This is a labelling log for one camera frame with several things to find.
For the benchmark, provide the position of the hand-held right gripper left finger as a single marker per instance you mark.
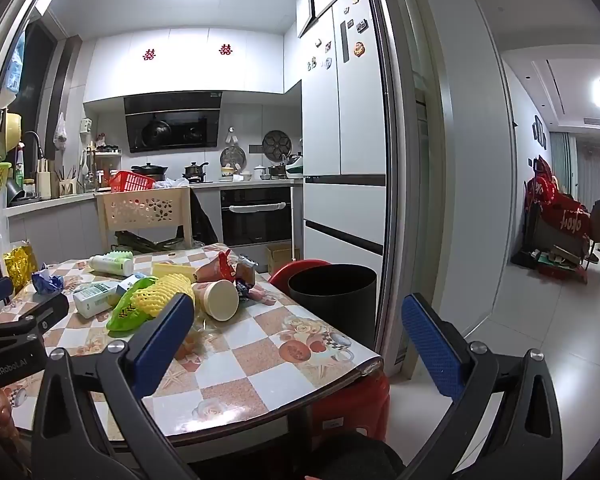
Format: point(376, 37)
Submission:
point(161, 341)

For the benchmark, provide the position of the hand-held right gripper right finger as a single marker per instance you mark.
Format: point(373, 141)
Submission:
point(430, 347)

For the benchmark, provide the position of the green snack packet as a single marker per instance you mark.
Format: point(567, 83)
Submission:
point(122, 319)

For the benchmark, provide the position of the yellow foam fruit net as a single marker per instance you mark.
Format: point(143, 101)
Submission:
point(161, 292)

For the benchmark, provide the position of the blue white carton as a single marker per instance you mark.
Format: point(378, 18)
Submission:
point(130, 282)

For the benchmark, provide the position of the printed paper cup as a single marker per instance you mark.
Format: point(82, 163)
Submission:
point(220, 300)

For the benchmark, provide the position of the white bottle green cap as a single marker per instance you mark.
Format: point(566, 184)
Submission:
point(107, 264)

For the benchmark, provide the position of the red snack packet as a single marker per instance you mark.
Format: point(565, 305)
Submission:
point(212, 271)

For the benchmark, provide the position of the black trash bin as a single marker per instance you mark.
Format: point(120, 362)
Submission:
point(330, 310)

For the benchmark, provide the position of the blue crumpled wrapper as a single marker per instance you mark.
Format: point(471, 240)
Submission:
point(47, 280)

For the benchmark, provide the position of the gold foil bag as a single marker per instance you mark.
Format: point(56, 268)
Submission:
point(20, 262)

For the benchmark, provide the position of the white green carton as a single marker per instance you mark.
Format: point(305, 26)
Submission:
point(92, 299)

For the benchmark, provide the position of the yellow packet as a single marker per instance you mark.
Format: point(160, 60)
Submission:
point(175, 270)

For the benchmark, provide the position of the red plastic stool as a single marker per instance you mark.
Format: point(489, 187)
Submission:
point(352, 405)

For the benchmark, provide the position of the green vegetables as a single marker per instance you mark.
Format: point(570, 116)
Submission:
point(145, 242)

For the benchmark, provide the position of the checkered vinyl tablecloth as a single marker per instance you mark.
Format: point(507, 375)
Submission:
point(260, 360)

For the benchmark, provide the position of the brown silver wrapper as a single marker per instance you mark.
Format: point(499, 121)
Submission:
point(244, 275)

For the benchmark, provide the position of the kitchen counter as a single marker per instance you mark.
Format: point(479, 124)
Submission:
point(55, 203)

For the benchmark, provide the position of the knife block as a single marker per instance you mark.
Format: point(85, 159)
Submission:
point(44, 182)

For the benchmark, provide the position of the chopstick holder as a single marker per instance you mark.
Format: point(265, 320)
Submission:
point(66, 185)

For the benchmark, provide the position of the dark cloth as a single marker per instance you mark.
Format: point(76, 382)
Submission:
point(365, 460)

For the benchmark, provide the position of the beige plastic chair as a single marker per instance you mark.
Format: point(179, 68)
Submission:
point(140, 210)

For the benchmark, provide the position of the cardboard box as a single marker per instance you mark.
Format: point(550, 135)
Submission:
point(280, 257)

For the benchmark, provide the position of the black built-in oven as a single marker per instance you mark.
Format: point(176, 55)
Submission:
point(255, 220)

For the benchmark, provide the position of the red plastic basket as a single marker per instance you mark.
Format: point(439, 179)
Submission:
point(130, 182)

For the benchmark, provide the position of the white plastic bag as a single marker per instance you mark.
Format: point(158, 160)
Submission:
point(172, 183)

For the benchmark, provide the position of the kitchen faucet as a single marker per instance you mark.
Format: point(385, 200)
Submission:
point(32, 137)

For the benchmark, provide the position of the black wok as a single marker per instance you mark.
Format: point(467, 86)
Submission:
point(150, 170)

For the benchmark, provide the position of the black cooking pot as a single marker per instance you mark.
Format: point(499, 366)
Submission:
point(196, 171)

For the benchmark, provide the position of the hanging plastic bag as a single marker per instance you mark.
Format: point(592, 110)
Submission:
point(60, 132)

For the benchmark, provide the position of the white mop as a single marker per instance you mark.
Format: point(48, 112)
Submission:
point(295, 225)

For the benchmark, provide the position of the round patterned lid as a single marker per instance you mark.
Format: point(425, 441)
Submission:
point(231, 157)

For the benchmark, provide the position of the black range hood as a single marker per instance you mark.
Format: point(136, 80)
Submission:
point(172, 125)

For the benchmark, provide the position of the white green rice cooker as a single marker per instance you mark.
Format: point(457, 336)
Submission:
point(295, 166)

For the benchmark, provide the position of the round metal steamer rack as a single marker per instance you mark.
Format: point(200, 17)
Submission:
point(276, 144)

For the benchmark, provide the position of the window curtains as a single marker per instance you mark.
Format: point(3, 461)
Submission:
point(587, 170)

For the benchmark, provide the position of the white refrigerator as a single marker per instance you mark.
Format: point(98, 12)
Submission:
point(345, 110)

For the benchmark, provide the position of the white upper cabinets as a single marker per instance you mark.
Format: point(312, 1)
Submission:
point(190, 67)

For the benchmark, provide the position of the red paper decal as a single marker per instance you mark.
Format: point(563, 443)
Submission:
point(149, 55)
point(225, 50)

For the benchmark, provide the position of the group of fridge magnets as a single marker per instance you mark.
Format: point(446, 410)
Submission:
point(360, 50)

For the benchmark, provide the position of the sliding door frame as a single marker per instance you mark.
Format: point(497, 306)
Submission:
point(405, 160)

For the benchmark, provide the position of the black wall decor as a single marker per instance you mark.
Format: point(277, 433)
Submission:
point(539, 132)

